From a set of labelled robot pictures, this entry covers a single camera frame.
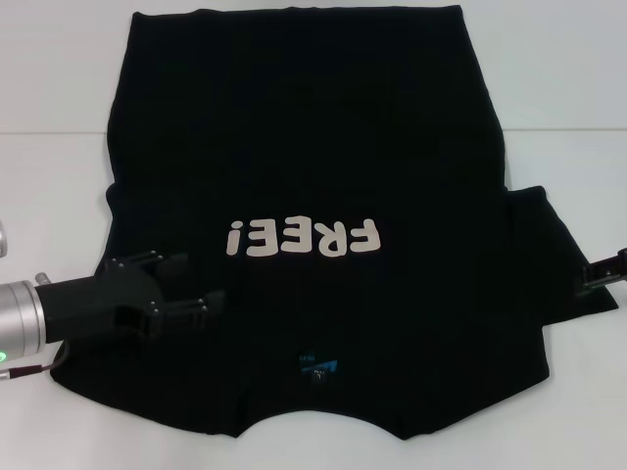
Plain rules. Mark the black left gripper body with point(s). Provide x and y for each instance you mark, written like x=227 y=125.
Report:
x=98 y=301

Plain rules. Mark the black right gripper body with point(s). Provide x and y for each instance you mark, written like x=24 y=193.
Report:
x=623 y=262

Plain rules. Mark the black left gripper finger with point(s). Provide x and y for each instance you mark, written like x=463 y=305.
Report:
x=174 y=264
x=191 y=308

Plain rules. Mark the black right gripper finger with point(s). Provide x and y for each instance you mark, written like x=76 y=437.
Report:
x=602 y=285
x=600 y=269

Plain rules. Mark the black shirt with FREE print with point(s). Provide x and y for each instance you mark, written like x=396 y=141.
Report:
x=303 y=147

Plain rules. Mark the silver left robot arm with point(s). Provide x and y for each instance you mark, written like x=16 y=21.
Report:
x=22 y=323

